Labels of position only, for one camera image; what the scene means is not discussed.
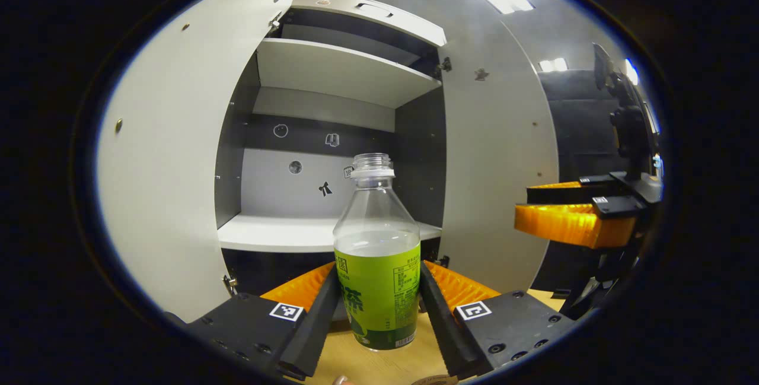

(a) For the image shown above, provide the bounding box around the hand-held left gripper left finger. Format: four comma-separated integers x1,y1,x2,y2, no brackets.
187,262,342,381

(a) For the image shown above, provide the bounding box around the black drawer handle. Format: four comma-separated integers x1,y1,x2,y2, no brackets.
356,2,393,18

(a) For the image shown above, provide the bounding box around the light grey cabinet door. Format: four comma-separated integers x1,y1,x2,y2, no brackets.
436,11,561,295
95,0,318,323

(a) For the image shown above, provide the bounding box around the green label plastic bottle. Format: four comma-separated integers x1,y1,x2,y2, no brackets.
332,152,423,351

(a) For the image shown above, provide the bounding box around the light grey cabinet shelf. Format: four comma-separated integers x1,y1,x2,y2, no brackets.
256,38,442,109
218,213,442,253

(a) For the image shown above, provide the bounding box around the light grey cabinet drawer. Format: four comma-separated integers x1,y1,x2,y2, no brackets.
291,0,447,47

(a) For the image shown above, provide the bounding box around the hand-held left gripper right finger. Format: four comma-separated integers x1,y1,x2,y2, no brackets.
418,259,576,381

